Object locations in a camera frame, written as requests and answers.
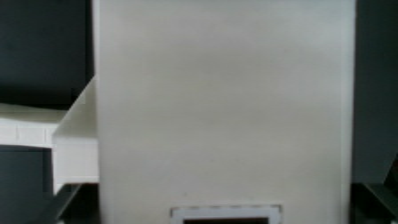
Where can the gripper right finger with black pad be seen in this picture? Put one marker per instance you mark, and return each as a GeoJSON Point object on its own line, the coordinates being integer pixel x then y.
{"type": "Point", "coordinates": [373, 204]}

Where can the white U-shaped fence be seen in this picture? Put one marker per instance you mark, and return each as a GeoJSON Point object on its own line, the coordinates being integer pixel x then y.
{"type": "Point", "coordinates": [60, 130]}

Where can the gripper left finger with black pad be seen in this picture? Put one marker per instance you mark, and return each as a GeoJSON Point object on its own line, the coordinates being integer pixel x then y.
{"type": "Point", "coordinates": [58, 204]}

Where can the small white tagged cube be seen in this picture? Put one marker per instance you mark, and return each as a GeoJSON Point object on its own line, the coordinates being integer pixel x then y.
{"type": "Point", "coordinates": [223, 91]}

